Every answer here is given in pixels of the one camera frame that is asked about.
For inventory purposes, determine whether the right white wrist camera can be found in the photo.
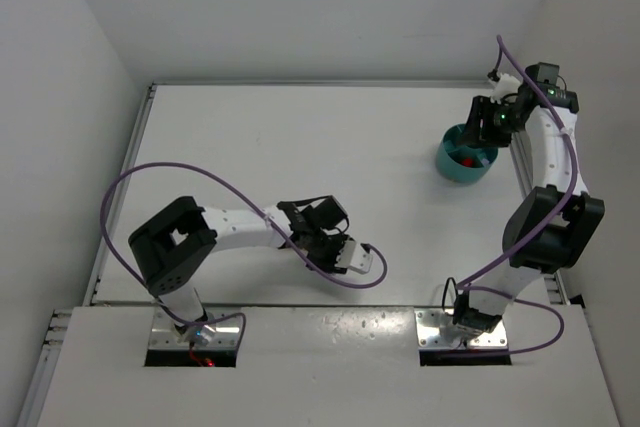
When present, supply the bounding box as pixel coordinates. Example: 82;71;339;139
490;73;521;101

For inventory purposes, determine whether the teal round divided container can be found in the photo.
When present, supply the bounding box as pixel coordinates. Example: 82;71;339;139
435;124;498;185

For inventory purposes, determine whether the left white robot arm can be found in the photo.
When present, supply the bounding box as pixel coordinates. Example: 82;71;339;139
128;196;371;322

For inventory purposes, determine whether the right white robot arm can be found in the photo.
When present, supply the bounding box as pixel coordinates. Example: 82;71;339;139
447;62;605;335

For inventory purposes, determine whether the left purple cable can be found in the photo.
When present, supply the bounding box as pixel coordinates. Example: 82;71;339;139
100;162;389;333

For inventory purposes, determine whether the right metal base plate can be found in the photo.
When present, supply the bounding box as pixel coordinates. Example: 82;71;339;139
414;307;508;352

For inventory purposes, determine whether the purple cable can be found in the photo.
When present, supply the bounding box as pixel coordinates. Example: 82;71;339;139
455;34;566;357
100;162;389;333

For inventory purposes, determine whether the metal base plate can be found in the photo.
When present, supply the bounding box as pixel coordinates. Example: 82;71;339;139
414;307;508;352
148;310;243;352

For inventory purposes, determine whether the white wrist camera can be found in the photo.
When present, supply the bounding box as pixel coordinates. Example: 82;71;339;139
336;240;373;275
490;73;521;101

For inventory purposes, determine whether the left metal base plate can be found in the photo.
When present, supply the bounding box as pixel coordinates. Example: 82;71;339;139
148;310;243;352

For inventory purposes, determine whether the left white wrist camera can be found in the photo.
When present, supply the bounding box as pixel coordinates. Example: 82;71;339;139
336;240;373;275

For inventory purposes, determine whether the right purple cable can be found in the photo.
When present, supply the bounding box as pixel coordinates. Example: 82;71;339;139
455;34;566;357

